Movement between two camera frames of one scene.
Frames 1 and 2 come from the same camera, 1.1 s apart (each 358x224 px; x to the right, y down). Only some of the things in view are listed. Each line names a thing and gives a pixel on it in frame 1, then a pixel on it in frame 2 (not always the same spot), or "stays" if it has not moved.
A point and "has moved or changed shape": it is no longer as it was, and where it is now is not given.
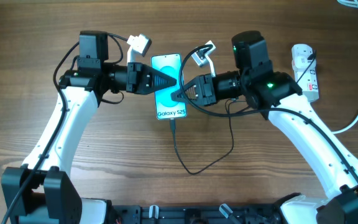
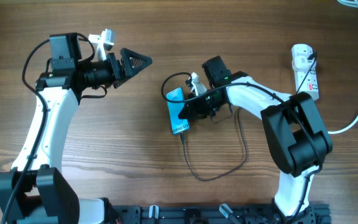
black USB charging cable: [230, 105] -> [244, 145]
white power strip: [304, 65] stays
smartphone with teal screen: [166, 107] has moved or changed shape
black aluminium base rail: [255, 213] stays
